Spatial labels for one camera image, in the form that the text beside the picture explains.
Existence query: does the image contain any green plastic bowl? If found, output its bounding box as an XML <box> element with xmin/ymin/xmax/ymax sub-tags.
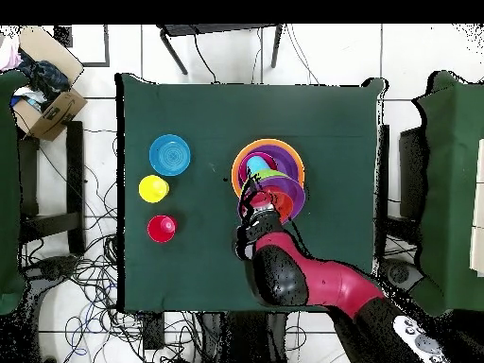
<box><xmin>245</xmin><ymin>168</ymin><xmax>293</xmax><ymax>182</ymax></box>

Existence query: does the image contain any yellow plastic cup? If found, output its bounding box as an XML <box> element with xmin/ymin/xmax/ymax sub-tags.
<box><xmin>138</xmin><ymin>174</ymin><xmax>170</xmax><ymax>204</ymax></box>

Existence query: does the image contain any black power brick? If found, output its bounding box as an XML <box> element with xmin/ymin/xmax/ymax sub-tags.
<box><xmin>142</xmin><ymin>311</ymin><xmax>166</xmax><ymax>351</ymax></box>

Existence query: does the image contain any purple plastic bowl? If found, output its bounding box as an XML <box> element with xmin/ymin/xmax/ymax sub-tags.
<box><xmin>236</xmin><ymin>176</ymin><xmax>306</xmax><ymax>224</ymax></box>
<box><xmin>236</xmin><ymin>145</ymin><xmax>303</xmax><ymax>194</ymax></box>

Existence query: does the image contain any large orange plastic bowl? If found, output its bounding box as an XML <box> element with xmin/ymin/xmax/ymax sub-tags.
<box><xmin>231</xmin><ymin>138</ymin><xmax>306</xmax><ymax>200</ymax></box>

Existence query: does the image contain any dark green tablecloth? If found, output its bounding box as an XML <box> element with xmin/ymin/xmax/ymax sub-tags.
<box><xmin>114</xmin><ymin>72</ymin><xmax>389</xmax><ymax>314</ymax></box>

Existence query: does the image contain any tangle of floor cables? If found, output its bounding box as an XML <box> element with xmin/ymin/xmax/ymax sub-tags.
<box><xmin>18</xmin><ymin>124</ymin><xmax>201</xmax><ymax>363</ymax></box>

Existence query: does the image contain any green cloth covered table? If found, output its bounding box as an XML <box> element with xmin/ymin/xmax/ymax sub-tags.
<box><xmin>410</xmin><ymin>70</ymin><xmax>484</xmax><ymax>318</ymax></box>
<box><xmin>0</xmin><ymin>70</ymin><xmax>30</xmax><ymax>316</ymax></box>

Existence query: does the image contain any black metal frame table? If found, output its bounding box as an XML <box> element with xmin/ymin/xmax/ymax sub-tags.
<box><xmin>156</xmin><ymin>23</ymin><xmax>285</xmax><ymax>76</ymax></box>

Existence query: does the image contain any black stand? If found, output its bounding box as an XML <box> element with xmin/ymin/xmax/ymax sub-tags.
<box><xmin>398</xmin><ymin>126</ymin><xmax>430</xmax><ymax>222</ymax></box>

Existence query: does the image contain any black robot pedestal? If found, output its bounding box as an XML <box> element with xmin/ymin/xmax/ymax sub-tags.
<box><xmin>196</xmin><ymin>311</ymin><xmax>290</xmax><ymax>363</ymax></box>

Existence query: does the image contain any pile of clothes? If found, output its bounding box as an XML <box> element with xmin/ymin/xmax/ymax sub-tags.
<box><xmin>0</xmin><ymin>35</ymin><xmax>73</xmax><ymax>112</ymax></box>

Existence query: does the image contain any black floor frame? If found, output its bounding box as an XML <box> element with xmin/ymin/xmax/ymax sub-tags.
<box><xmin>53</xmin><ymin>24</ymin><xmax>111</xmax><ymax>68</ymax></box>

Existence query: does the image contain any white panel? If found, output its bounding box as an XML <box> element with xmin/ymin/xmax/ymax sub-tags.
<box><xmin>469</xmin><ymin>138</ymin><xmax>484</xmax><ymax>278</ymax></box>

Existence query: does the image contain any pink plastic bowl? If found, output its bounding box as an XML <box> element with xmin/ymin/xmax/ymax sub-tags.
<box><xmin>240</xmin><ymin>151</ymin><xmax>282</xmax><ymax>179</ymax></box>

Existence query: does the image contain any cardboard box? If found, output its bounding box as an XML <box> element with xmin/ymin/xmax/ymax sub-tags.
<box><xmin>10</xmin><ymin>25</ymin><xmax>89</xmax><ymax>142</ymax></box>

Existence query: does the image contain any blue plastic bowl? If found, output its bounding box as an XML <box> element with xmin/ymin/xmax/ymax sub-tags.
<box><xmin>148</xmin><ymin>133</ymin><xmax>192</xmax><ymax>178</ymax></box>

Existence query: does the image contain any black floor device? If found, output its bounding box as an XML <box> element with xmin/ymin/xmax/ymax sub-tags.
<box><xmin>22</xmin><ymin>254</ymin><xmax>81</xmax><ymax>283</ymax></box>

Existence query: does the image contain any red plastic cup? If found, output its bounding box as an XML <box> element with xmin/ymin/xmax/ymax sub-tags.
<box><xmin>147</xmin><ymin>214</ymin><xmax>179</xmax><ymax>244</ymax></box>

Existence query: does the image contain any small red-orange plastic bowl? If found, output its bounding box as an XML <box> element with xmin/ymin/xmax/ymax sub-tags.
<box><xmin>266</xmin><ymin>189</ymin><xmax>295</xmax><ymax>225</ymax></box>

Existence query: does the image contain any grey round floor foot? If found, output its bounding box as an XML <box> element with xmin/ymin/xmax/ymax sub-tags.
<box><xmin>379</xmin><ymin>258</ymin><xmax>424</xmax><ymax>294</ymax></box>

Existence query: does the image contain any blue plastic cup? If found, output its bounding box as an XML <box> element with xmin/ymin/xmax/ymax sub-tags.
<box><xmin>246</xmin><ymin>155</ymin><xmax>272</xmax><ymax>175</ymax></box>

